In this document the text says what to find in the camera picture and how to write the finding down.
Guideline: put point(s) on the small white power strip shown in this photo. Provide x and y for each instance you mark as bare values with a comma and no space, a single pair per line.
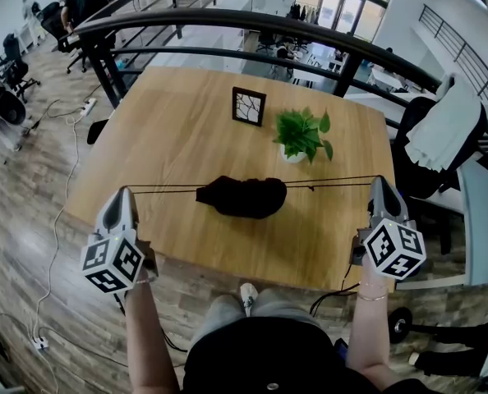
42,343

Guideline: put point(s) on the person's left forearm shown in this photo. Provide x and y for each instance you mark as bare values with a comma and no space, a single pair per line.
145,335

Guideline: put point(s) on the person's grey jeans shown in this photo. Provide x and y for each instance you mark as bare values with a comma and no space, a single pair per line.
223,314

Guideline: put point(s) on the black office chair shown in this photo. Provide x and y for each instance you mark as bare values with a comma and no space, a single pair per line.
55,19
412,179
16,56

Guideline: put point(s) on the long white power strip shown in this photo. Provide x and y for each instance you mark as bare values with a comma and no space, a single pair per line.
88,106

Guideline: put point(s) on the black picture frame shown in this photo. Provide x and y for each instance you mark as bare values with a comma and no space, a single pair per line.
249,106

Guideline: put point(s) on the white garment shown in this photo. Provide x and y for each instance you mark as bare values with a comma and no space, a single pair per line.
445,129

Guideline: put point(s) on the person's black shirt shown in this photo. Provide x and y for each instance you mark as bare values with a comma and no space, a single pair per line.
260,355

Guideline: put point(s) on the black swivel chair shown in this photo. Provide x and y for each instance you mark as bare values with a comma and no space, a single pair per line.
1,101

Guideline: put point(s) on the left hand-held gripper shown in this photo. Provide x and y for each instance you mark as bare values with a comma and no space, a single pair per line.
112,261

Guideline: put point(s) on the person's left shoe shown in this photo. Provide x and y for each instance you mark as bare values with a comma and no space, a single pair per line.
249,298

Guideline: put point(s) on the black metal balcony railing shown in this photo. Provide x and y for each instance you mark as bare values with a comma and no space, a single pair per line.
227,16

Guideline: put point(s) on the black stool seat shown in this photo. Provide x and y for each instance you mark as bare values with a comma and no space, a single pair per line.
97,131

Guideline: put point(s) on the row of hanging dark clothes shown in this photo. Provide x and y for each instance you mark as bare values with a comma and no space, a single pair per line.
301,14

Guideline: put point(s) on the white side desk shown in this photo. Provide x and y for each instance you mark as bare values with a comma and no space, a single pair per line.
486,228

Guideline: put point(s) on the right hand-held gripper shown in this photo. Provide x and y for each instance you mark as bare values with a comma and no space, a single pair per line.
396,248

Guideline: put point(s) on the glass entrance doors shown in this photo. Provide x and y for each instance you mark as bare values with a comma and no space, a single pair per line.
346,6

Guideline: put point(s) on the black barbell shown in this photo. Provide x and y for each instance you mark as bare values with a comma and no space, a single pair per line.
399,324

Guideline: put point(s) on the black wall railing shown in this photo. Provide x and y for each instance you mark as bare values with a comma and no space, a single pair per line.
445,27

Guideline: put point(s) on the green plant in white pot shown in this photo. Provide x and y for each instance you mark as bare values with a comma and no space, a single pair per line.
299,131

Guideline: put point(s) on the person's right forearm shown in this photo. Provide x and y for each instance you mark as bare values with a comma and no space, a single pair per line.
369,335

